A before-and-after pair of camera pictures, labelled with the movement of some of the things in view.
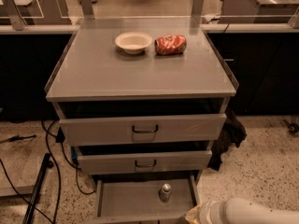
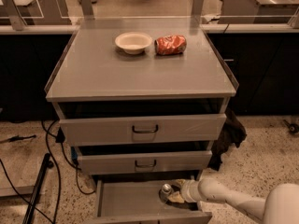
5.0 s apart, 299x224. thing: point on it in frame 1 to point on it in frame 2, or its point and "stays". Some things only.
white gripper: x=207 y=213 to x=187 y=190
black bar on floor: x=46 y=164 stays
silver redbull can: x=164 y=192 stays
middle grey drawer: x=144 y=158 stays
